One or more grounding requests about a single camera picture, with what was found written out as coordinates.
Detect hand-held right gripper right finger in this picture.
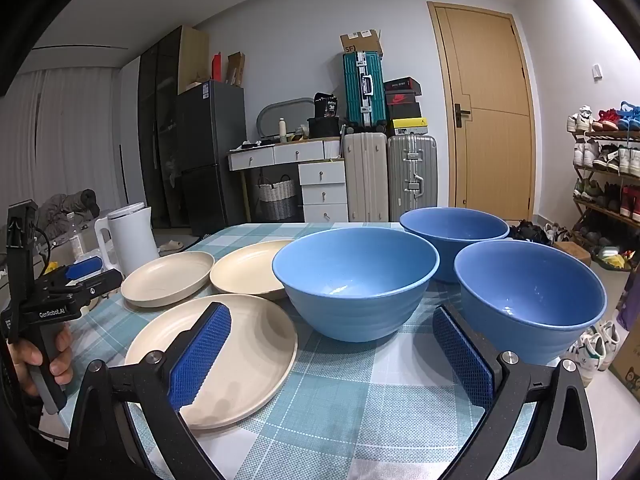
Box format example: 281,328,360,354
432,302,598,480

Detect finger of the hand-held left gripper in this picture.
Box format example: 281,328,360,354
42,255,104,291
65,269,124,307

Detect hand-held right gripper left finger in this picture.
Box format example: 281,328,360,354
67,301,233,480

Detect cream plate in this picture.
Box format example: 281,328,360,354
121,251,216,308
210,240,301,302
125,294,298,431

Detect blue bowl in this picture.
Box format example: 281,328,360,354
272,227,441,343
400,206,510,283
454,240,608,366

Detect person's left hand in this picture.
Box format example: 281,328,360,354
11,322,75,397

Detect clear water bottle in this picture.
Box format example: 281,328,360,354
67,212,87,257

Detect white electric kettle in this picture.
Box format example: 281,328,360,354
95,202,161,278

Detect grey clothes pile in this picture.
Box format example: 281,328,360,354
37,189,101,233

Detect white teal sneaker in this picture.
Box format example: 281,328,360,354
567,332,602,387
587,320,621,374

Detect white curtain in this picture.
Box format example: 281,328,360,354
0,67,124,221

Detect black white sneaker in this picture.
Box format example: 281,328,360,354
530,221,555,246
510,221,541,246

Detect black tall cabinet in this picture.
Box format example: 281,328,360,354
137,25,183,228

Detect dark grey refrigerator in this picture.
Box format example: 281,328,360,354
175,80,247,236

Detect printed cardboard box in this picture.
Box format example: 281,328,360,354
609,329,640,407

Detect woven storage basket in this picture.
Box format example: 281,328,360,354
252,175,299,220

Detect silver suitcase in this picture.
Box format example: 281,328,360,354
387,134,439,221

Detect beige suitcase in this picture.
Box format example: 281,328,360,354
344,132,389,222

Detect white dresser with drawers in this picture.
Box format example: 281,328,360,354
228,139,349,222

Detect wooden door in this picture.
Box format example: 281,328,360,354
427,1,535,222

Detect flat cardboard box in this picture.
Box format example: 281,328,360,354
177,25,210,95

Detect black yellow shoe box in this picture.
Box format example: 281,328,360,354
387,117,430,136

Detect oval mirror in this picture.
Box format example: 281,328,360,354
257,97,316,142

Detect small brown cardboard box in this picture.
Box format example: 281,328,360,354
227,52,246,86

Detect black red shoe box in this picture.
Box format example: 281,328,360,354
387,103,426,121

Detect black printed bag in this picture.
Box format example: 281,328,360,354
314,92,341,119

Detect teal suitcase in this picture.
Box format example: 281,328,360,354
343,51,386,129

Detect open cardboard box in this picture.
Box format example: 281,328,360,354
340,29,384,59

